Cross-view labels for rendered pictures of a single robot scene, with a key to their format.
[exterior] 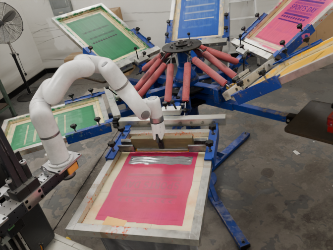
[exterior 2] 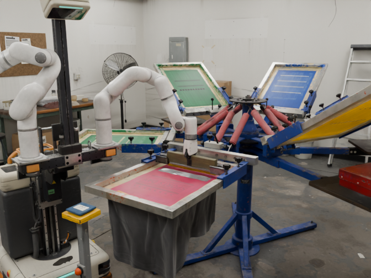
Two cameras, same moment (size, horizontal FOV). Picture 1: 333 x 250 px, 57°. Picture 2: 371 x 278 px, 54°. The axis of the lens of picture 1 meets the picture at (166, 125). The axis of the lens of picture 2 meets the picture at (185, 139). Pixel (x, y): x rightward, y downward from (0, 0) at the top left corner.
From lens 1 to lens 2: 0.86 m
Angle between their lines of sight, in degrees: 21
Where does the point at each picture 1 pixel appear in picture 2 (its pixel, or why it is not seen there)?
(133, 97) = (172, 107)
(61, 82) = (122, 79)
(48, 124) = (104, 108)
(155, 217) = (153, 198)
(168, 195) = (173, 191)
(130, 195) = (144, 185)
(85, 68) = (142, 73)
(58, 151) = (104, 133)
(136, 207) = (143, 191)
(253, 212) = not seen: outside the picture
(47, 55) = (152, 112)
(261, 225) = not seen: outside the picture
